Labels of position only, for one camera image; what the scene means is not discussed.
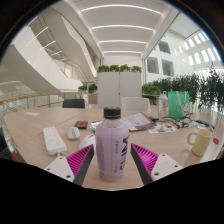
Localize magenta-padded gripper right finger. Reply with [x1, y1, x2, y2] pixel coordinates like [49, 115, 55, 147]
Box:
[130, 143, 184, 186]

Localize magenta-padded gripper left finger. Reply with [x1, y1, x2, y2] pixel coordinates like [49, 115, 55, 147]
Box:
[43, 144, 95, 187]

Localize purple drink bottle black cap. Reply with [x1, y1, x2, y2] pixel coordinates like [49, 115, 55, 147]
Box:
[94, 106, 130, 183]

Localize clear plastic water bottle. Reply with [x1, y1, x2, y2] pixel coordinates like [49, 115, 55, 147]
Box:
[157, 91, 170, 120]

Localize white power strip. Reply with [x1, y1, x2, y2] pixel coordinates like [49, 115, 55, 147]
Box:
[42, 126, 68, 157]

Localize colourful sticker sheet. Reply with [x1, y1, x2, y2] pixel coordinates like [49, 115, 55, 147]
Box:
[147, 122, 179, 135]

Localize pale yellow mug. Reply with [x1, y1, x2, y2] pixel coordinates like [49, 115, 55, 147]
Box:
[186, 128, 213, 157]

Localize small black red box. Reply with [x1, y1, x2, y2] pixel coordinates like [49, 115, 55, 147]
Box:
[73, 120, 89, 130]

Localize green tote bag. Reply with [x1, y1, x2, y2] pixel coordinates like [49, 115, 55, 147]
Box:
[167, 90, 191, 119]

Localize black chair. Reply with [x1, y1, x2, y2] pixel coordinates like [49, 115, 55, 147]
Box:
[61, 98, 86, 109]

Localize white chair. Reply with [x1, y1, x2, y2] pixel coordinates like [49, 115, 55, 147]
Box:
[120, 96, 152, 112]

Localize row of potted green plants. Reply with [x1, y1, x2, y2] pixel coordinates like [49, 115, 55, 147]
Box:
[141, 64, 224, 113]

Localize white cabinet topped with plants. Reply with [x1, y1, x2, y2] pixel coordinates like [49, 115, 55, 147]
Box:
[96, 64, 143, 109]

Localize ceiling light strips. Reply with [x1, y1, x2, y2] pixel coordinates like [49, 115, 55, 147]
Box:
[80, 3, 162, 56]

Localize tangle of black cables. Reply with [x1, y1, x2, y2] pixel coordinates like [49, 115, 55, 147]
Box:
[163, 114, 198, 130]

